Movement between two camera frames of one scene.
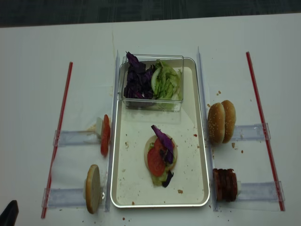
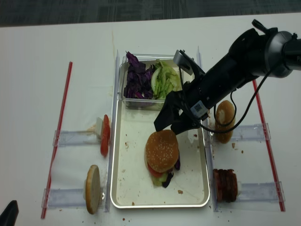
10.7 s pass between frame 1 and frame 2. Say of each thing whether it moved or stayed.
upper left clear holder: stayed
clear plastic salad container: stayed
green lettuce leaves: stayed
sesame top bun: moved
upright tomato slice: stayed
